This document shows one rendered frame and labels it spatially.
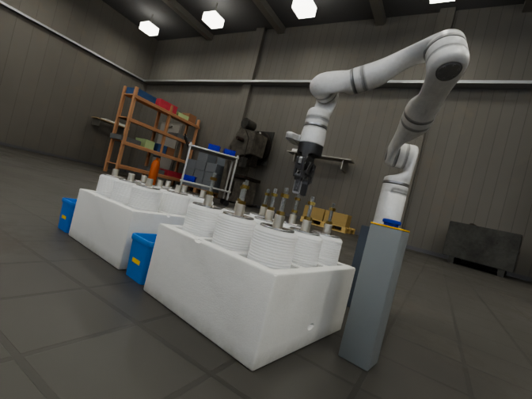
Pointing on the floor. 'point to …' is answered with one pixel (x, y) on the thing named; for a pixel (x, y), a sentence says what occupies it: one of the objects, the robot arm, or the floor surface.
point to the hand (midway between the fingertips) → (300, 190)
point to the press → (256, 153)
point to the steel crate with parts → (482, 246)
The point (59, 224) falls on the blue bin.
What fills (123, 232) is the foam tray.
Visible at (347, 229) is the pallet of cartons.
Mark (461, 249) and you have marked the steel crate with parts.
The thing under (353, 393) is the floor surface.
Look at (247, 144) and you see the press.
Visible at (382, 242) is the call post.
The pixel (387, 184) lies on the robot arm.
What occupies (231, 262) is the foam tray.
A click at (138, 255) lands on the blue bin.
